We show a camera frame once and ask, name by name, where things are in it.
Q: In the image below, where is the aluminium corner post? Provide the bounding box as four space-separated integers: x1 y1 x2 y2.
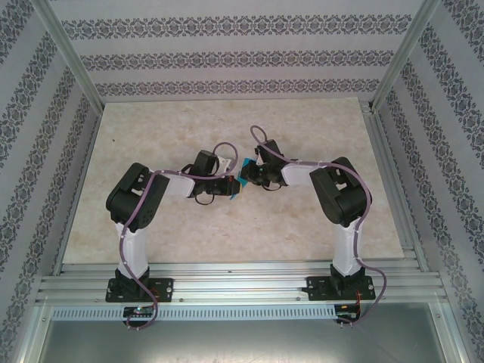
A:
371 0 444 111
32 0 106 111

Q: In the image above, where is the left side aluminium rail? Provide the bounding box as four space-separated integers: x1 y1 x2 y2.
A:
51 107 104 275

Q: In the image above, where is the wide aluminium mounting rail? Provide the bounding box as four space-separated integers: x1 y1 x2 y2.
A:
36 275 450 304

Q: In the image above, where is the aluminium frame bar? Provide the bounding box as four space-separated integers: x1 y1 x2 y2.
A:
5 302 52 363
430 302 479 363

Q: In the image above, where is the narrow aluminium rail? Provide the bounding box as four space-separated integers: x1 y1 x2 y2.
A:
52 261 430 277

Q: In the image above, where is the right aluminium corner post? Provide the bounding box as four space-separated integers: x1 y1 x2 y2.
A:
371 0 444 111

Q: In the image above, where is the grey metal sheet panel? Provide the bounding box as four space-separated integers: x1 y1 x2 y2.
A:
37 302 468 363

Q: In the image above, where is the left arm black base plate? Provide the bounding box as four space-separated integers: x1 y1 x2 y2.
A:
105 278 175 303

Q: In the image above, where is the right side aluminium rail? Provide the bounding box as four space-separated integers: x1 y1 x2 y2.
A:
361 100 431 272

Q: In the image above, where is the left aluminium corner post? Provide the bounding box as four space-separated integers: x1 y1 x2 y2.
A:
32 0 106 111

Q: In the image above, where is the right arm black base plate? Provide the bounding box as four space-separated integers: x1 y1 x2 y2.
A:
305 275 377 303

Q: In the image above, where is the blue square paper sheet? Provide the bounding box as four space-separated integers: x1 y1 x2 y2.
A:
228 157 259 202

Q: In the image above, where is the slotted grey cable duct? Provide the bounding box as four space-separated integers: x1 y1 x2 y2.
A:
50 305 338 322

